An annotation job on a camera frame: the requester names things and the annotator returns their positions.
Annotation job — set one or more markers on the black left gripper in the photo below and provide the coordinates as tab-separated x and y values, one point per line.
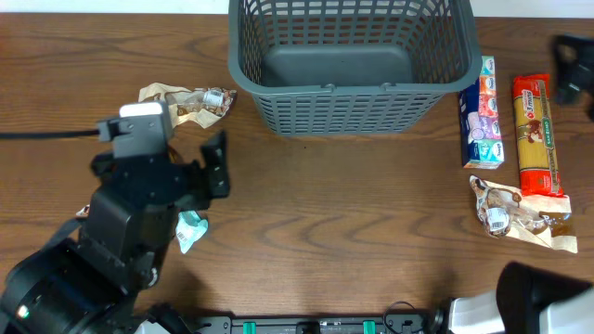
184	187

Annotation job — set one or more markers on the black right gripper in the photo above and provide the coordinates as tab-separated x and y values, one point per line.
580	79

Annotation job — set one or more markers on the red yellow spaghetti packet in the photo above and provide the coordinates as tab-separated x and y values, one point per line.
537	158

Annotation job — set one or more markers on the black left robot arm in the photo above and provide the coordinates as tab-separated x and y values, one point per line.
86	278

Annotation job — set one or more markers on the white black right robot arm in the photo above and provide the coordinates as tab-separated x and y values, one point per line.
526	299

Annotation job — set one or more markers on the teal white small packet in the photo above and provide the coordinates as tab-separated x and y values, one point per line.
191	227

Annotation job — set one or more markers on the beige brown snack bag upper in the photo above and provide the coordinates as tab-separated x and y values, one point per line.
203	106

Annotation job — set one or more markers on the beige snack bag right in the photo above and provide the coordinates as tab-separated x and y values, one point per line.
505	212

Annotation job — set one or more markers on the grey plastic mesh basket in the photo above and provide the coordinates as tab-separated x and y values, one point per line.
350	67

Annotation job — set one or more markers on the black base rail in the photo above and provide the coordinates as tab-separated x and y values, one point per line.
407	322

